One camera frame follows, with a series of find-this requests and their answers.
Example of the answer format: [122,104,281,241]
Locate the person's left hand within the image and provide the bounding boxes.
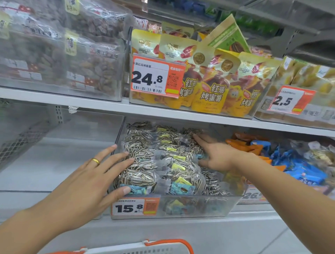
[29,144,135,232]

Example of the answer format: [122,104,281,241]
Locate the person's right hand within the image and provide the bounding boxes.
[193,133,245,173]

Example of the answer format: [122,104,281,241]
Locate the sunflower seed packets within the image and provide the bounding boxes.
[114,121,232,215]

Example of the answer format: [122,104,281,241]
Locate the white store shelf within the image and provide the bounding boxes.
[0,0,335,254]

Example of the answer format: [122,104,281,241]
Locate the white orange shopping basket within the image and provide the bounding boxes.
[46,239,195,254]

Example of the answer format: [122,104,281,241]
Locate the person's right forearm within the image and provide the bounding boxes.
[230,153,335,254]

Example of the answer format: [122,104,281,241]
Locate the bin of yellow snacks 2.5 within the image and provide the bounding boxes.
[255,56,335,130]

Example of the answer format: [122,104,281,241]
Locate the empty clear plastic bin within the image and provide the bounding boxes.
[0,100,125,220]

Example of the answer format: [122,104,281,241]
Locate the orange white price tag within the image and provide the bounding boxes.
[131,54,187,99]
[112,197,161,217]
[267,85,317,115]
[239,187,267,203]

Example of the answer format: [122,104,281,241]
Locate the stack of yellow snack bags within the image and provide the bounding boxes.
[131,22,283,118]

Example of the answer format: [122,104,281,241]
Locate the pile of white popcorn bags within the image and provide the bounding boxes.
[290,140,335,168]

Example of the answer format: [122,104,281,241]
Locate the orange and blue snack packets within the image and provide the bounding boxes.
[225,130,335,204]

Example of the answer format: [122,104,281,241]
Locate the green beige snack bag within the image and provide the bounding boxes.
[201,13,251,54]

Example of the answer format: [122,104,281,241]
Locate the clear bin of nut bags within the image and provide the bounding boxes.
[0,0,131,97]

